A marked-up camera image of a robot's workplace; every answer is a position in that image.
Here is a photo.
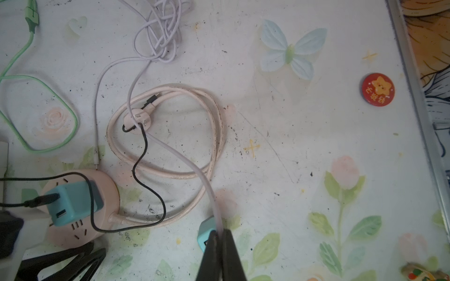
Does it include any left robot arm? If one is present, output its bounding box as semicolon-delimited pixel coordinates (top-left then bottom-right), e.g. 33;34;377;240
1;208;106;281

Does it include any red round sticker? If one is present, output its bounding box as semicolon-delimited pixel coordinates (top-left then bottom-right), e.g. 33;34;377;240
361;73;396;107

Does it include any green charging cable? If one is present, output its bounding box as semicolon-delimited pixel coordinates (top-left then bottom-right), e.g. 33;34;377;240
0;0;80;154

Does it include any pink three-pin plug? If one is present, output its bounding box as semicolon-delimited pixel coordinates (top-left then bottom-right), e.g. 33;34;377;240
122;108;152;135

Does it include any black thin cable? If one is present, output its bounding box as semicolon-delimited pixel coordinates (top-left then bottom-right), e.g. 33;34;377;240
0;92;168;233

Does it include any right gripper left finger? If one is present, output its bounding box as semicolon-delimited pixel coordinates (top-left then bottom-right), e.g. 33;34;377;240
196;231;222;281

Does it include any pink socket cord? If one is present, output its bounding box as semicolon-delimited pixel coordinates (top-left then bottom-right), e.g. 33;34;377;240
106;83;227;227

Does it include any teal adapter with white cable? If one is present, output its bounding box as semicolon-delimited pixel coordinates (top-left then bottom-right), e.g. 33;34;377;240
197;216;217;252

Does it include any teal adapter with black cable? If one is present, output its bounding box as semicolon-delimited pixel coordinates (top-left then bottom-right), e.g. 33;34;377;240
43;178;91;227

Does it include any white coiled cable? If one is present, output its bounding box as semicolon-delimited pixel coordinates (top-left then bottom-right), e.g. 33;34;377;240
92;0;226;236

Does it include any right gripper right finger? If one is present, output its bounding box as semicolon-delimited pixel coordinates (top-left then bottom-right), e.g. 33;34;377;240
222;229;247;281

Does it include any white blue power strip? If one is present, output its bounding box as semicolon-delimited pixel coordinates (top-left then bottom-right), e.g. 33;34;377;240
0;141;9;203

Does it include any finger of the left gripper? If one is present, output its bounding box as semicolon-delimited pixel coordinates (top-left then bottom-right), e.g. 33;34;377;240
43;248;107;281
14;242;95;281

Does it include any round pink socket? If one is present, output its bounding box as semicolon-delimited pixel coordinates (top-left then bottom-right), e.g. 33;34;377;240
39;169;120;249

